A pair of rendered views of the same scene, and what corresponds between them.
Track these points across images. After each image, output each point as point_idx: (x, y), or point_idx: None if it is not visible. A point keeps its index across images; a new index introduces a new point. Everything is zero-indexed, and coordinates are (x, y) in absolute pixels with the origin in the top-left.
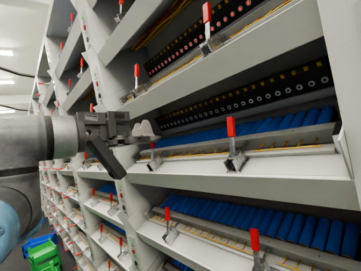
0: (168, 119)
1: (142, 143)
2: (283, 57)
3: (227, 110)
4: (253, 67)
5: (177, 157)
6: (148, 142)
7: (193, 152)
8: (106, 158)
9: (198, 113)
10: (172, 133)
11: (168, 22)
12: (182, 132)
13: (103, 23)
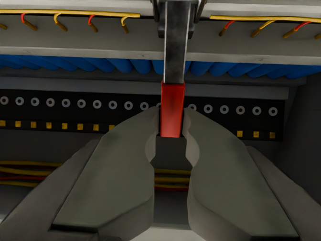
0: (222, 125)
1: (195, 141)
2: None
3: (42, 96)
4: (24, 138)
5: (95, 6)
6: (189, 118)
7: (5, 21)
8: None
9: (115, 112)
10: (234, 84)
11: None
12: (187, 81)
13: None
